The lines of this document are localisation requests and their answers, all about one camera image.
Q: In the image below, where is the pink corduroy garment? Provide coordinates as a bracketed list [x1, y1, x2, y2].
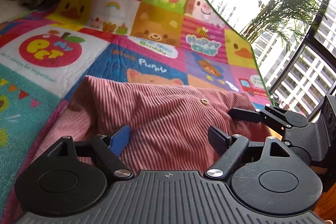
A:
[37, 76, 270, 172]

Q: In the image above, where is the green palm plant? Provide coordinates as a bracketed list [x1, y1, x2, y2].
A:
[241, 0, 328, 51]

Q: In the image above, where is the colourful cartoon play mat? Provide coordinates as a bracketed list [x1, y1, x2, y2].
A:
[1, 0, 270, 223]

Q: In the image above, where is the black window frame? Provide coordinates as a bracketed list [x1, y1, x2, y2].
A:
[269, 0, 335, 121]

